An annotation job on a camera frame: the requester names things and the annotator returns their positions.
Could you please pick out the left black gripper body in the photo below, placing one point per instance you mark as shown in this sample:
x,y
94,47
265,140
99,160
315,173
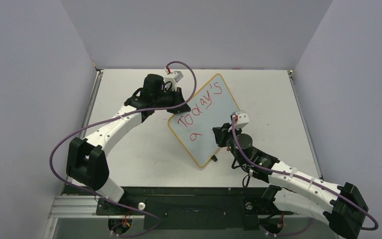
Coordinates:
x,y
168,99

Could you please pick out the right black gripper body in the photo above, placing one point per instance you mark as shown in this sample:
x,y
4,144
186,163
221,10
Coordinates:
x,y
222,136

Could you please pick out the yellow-framed whiteboard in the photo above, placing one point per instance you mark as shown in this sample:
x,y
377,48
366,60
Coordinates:
x,y
211,106

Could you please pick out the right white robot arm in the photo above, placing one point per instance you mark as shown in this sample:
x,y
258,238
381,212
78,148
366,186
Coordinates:
x,y
341,207

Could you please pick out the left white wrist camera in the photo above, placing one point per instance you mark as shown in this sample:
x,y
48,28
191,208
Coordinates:
x,y
171,80

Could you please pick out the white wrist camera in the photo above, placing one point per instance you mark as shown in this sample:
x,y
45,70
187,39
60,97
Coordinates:
x,y
240,119
171,80

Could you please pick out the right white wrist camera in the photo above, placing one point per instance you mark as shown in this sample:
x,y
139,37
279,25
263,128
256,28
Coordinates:
x,y
240,119

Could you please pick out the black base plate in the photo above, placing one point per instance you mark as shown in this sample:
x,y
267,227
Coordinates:
x,y
210,220

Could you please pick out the aluminium frame rail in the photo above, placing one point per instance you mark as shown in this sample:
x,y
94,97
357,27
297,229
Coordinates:
x,y
72,206

